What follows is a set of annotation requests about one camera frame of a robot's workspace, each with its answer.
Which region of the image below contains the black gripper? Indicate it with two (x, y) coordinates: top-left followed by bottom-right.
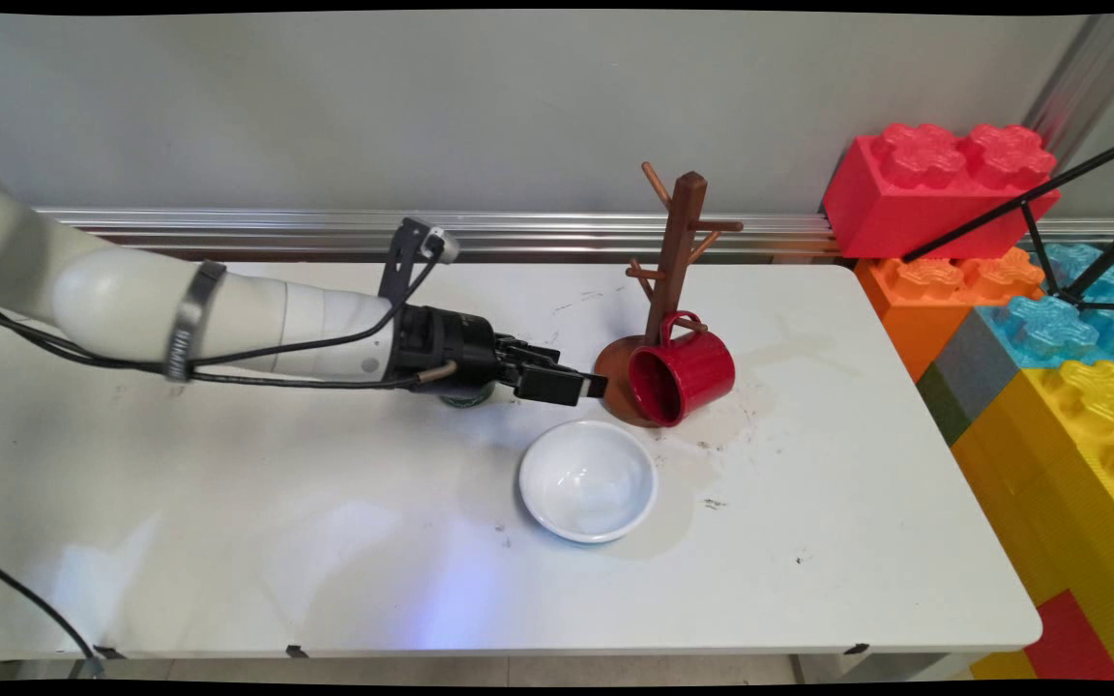
(393, 305), (609, 408)

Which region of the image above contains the red speckled mug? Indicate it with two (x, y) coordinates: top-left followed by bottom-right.
(627, 309), (737, 428)

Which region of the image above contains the dark green mug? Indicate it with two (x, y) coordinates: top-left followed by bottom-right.
(439, 380), (497, 410)

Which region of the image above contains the white ceramic bowl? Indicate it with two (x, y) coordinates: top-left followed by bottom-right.
(518, 419), (660, 544)

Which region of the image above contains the brown wooden mug tree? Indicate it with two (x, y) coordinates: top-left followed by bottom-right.
(594, 161), (745, 428)

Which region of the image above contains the big orange toy brick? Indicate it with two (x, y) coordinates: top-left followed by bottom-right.
(855, 246), (1046, 383)

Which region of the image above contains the big green toy brick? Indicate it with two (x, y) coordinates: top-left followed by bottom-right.
(917, 362), (972, 446)

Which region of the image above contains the big red toy brick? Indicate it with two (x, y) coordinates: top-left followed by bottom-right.
(823, 123), (1061, 260)

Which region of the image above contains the big blue toy brick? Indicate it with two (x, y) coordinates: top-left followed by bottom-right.
(978, 242), (1114, 368)

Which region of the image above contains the black tripod stand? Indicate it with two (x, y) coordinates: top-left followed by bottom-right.
(902, 130), (1114, 312)

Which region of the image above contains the big yellow toy brick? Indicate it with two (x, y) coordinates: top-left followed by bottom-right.
(952, 360), (1114, 682)

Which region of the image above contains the aluminium wall rail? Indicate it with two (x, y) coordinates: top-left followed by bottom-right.
(35, 206), (843, 264)

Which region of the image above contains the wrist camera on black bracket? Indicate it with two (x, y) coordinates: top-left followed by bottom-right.
(378, 217), (461, 305)

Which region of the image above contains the grey arm strap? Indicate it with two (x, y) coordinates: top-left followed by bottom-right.
(165, 261), (227, 381)

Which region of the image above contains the aluminium corner post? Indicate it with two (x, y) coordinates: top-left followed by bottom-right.
(1021, 14), (1114, 175)

